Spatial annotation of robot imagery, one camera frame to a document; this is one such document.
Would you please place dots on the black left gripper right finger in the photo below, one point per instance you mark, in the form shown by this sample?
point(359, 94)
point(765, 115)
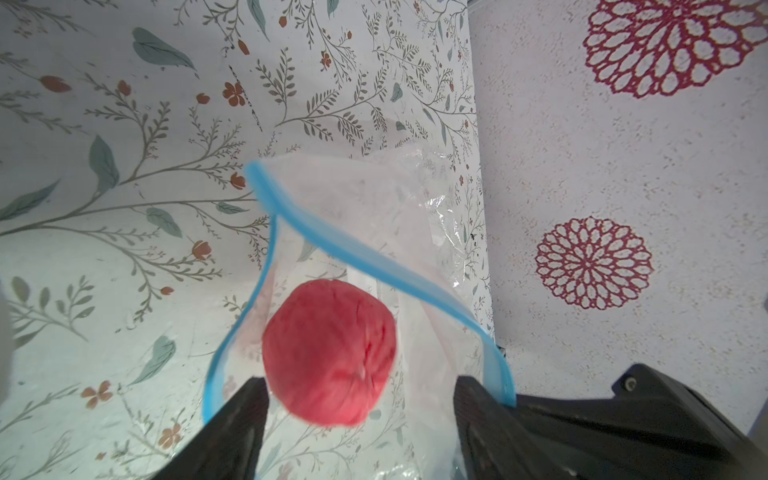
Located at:
point(493, 443)

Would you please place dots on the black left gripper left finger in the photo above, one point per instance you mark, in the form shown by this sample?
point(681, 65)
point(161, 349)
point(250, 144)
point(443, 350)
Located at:
point(228, 446)

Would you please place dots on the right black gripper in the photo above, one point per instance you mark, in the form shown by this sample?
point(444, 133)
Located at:
point(653, 427)

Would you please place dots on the pink red toy ball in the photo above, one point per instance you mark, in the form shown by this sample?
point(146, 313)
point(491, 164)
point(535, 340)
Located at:
point(328, 352)

